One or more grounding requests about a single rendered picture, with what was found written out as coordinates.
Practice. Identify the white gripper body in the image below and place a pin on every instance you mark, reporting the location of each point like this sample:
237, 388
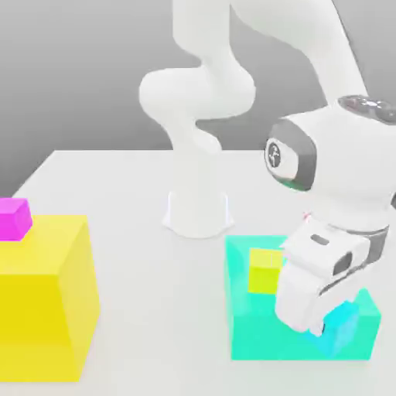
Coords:
298, 297

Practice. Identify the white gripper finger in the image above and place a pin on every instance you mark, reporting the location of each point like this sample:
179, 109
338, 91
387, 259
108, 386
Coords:
316, 329
299, 328

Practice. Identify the small cyan cube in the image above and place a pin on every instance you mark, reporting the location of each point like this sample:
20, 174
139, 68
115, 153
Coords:
342, 328

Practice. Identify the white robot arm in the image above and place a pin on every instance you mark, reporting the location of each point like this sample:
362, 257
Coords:
204, 92

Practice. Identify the small yellow cube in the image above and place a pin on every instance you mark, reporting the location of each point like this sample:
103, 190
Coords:
263, 278

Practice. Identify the small magenta cube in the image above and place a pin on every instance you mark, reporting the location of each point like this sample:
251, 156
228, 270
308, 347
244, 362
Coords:
12, 218

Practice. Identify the large turquoise box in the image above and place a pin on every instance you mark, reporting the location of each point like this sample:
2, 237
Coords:
253, 334

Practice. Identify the large yellow box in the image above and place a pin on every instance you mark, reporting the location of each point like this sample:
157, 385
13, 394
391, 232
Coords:
37, 309

